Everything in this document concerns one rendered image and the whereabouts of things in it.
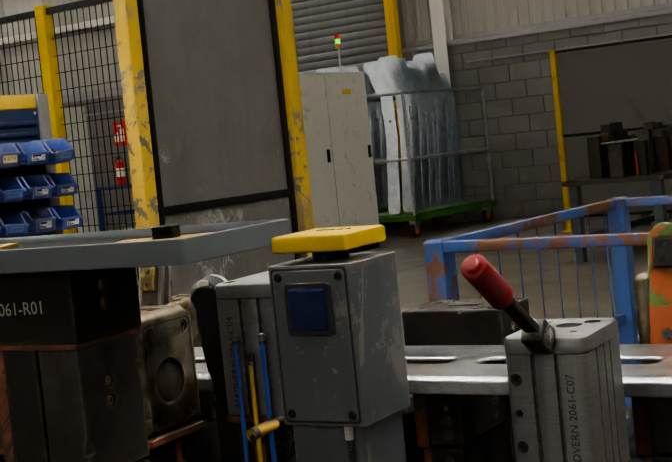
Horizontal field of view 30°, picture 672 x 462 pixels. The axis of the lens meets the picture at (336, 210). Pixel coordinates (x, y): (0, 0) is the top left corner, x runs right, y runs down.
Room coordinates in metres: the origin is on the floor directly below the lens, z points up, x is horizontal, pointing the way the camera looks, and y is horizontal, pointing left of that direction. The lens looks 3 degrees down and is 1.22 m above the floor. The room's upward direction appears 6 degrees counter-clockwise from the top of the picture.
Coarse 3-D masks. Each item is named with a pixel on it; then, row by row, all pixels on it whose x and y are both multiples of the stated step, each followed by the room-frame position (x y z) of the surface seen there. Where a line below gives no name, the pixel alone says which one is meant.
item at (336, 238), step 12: (324, 228) 0.91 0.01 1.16; (336, 228) 0.89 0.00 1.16; (348, 228) 0.88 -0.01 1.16; (360, 228) 0.87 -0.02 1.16; (372, 228) 0.87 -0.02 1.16; (384, 228) 0.89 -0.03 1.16; (276, 240) 0.87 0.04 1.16; (288, 240) 0.86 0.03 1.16; (300, 240) 0.86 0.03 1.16; (312, 240) 0.85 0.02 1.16; (324, 240) 0.85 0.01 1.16; (336, 240) 0.84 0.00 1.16; (348, 240) 0.84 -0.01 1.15; (360, 240) 0.86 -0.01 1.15; (372, 240) 0.87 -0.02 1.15; (276, 252) 0.87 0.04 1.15; (288, 252) 0.86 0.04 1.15; (300, 252) 0.86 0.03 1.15; (312, 252) 0.88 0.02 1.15; (324, 252) 0.87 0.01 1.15; (336, 252) 0.87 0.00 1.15; (348, 252) 0.88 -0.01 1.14
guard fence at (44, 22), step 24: (96, 0) 5.68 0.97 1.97; (0, 24) 6.07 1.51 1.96; (24, 24) 5.98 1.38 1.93; (48, 24) 5.87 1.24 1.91; (72, 24) 5.79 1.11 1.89; (48, 48) 5.86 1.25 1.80; (96, 48) 5.72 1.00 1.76; (48, 72) 5.86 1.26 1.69; (96, 72) 5.72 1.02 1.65; (48, 96) 5.87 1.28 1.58; (96, 120) 5.75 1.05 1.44; (120, 120) 5.65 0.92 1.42; (312, 216) 5.10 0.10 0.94
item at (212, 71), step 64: (128, 0) 4.26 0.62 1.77; (192, 0) 4.58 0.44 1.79; (256, 0) 4.91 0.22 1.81; (128, 64) 4.26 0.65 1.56; (192, 64) 4.55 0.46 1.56; (256, 64) 4.87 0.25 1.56; (128, 128) 4.28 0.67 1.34; (192, 128) 4.52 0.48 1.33; (256, 128) 4.84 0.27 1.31; (192, 192) 4.50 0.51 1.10; (256, 192) 4.81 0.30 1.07; (256, 256) 4.79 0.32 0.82
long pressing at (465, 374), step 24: (408, 360) 1.25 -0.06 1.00; (432, 360) 1.24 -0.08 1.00; (456, 360) 1.20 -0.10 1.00; (480, 360) 1.20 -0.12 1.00; (504, 360) 1.20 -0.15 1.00; (624, 360) 1.14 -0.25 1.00; (648, 360) 1.12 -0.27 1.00; (408, 384) 1.13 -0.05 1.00; (432, 384) 1.11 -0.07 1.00; (456, 384) 1.10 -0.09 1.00; (480, 384) 1.09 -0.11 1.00; (504, 384) 1.08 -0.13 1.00; (624, 384) 1.02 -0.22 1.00; (648, 384) 1.01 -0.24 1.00
